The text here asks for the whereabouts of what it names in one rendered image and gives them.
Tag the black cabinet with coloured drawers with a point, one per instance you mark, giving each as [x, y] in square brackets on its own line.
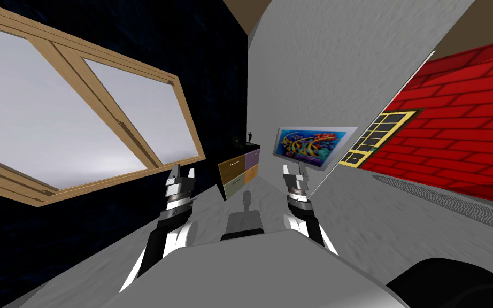
[236, 169]

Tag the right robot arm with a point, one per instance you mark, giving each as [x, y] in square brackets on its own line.
[308, 218]

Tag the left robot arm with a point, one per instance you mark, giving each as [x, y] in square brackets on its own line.
[167, 239]

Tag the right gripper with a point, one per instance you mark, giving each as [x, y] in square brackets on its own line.
[296, 184]

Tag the wooden framed window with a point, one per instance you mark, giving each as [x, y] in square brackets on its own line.
[58, 107]

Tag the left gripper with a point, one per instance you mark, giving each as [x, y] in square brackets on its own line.
[180, 187]

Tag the colourful fish picture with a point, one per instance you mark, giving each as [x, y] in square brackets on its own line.
[308, 145]

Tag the yellow framed window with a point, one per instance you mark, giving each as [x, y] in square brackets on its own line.
[377, 137]

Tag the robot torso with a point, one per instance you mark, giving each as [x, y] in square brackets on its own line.
[250, 273]

